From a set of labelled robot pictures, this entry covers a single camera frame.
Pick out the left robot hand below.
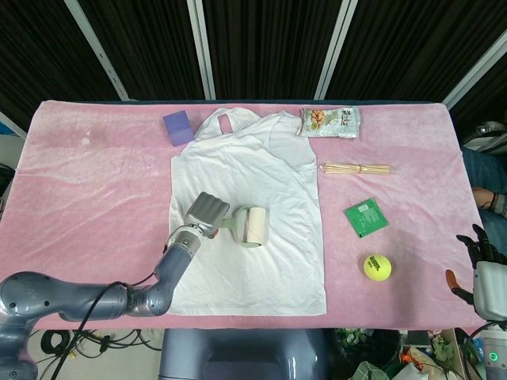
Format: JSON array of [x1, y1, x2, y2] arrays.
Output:
[[185, 192, 231, 238]]

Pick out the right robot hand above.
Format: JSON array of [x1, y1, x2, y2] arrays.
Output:
[[445, 223, 507, 321]]

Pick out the green lint roller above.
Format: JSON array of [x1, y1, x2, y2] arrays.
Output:
[[215, 205, 272, 251]]

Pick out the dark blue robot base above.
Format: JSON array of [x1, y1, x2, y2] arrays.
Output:
[[159, 327, 330, 380]]

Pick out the white tank top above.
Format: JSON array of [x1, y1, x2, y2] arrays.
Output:
[[167, 106, 330, 317]]

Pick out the purple box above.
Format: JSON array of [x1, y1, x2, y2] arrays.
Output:
[[162, 110, 196, 148]]

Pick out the yellow tennis ball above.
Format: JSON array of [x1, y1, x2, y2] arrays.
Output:
[[363, 253, 394, 283]]

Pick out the bystander jeans leg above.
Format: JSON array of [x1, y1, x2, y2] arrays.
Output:
[[462, 146, 507, 192]]

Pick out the green sachet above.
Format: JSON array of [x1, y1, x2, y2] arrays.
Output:
[[342, 197, 391, 240]]

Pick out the pale green snack bag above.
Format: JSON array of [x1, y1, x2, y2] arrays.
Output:
[[296, 105, 362, 140]]

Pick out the wooden stick bundle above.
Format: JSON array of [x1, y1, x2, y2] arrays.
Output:
[[321, 161, 399, 177]]

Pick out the black curtain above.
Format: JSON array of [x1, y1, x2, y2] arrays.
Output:
[[0, 0, 507, 131]]

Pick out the bystander arm with bracelet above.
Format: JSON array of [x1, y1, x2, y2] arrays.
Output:
[[472, 187, 507, 219]]

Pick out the white frame post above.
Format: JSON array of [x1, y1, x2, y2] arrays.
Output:
[[314, 0, 360, 101], [442, 37, 507, 111], [63, 0, 131, 101], [185, 0, 218, 101]]

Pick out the black floor cables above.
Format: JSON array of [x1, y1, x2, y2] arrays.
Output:
[[23, 328, 163, 380]]

